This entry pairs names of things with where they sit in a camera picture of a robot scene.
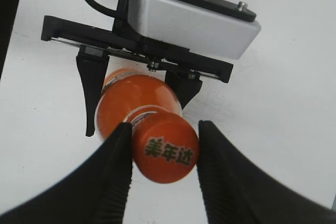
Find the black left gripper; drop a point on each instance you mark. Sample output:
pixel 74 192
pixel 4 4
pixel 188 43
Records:
pixel 183 67

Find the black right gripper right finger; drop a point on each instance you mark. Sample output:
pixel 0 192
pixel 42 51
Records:
pixel 235 190

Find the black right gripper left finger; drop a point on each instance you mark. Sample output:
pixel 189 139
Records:
pixel 95 192

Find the orange soda plastic bottle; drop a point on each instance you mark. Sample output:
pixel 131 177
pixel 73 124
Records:
pixel 127 90

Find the orange bottle cap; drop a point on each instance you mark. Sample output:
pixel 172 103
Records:
pixel 165 147

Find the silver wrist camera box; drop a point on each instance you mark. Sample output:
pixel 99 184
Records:
pixel 201 31

